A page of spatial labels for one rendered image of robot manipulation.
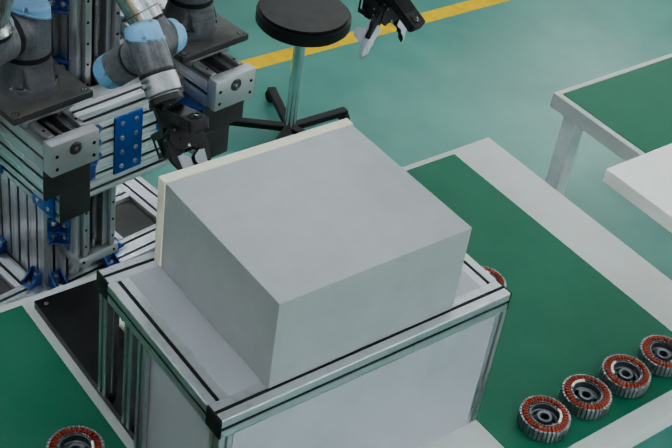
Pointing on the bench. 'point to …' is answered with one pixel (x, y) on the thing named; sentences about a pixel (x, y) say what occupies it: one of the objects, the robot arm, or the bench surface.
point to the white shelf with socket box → (646, 183)
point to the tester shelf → (474, 275)
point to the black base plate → (82, 335)
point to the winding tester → (308, 248)
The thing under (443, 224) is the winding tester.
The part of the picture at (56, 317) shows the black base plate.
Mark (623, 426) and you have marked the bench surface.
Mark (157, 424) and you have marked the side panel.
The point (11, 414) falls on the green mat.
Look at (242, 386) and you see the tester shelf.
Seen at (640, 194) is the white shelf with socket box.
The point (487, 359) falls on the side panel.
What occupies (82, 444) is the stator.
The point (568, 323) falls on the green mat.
